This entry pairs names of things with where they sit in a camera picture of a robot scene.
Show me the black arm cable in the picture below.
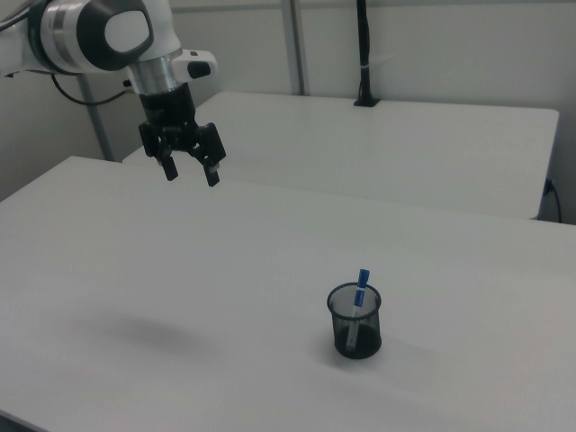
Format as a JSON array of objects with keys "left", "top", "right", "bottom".
[{"left": 49, "top": 73, "right": 137, "bottom": 106}]

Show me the blue capped white marker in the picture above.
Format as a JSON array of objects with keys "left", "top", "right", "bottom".
[{"left": 346, "top": 268, "right": 372, "bottom": 353}]

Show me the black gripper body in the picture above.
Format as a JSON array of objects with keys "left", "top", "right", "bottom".
[{"left": 137, "top": 84, "right": 200, "bottom": 153}]

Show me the black mesh pen cup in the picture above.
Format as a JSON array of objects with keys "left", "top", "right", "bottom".
[{"left": 326, "top": 282, "right": 383, "bottom": 360}]

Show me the black table clamp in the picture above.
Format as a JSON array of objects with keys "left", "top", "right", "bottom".
[{"left": 353, "top": 0, "right": 382, "bottom": 108}]

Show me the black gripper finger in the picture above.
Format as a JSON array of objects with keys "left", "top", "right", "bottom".
[
  {"left": 187, "top": 121, "right": 227, "bottom": 188},
  {"left": 137, "top": 121, "right": 180, "bottom": 183}
]

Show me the grey wall frame post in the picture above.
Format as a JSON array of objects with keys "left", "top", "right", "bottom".
[
  {"left": 280, "top": 0, "right": 312, "bottom": 96},
  {"left": 79, "top": 73, "right": 114, "bottom": 162}
]

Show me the white table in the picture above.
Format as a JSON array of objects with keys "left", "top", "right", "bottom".
[{"left": 121, "top": 91, "right": 561, "bottom": 221}]

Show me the black cable with blue plug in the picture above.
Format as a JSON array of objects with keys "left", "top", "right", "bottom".
[{"left": 543, "top": 178, "right": 564, "bottom": 224}]

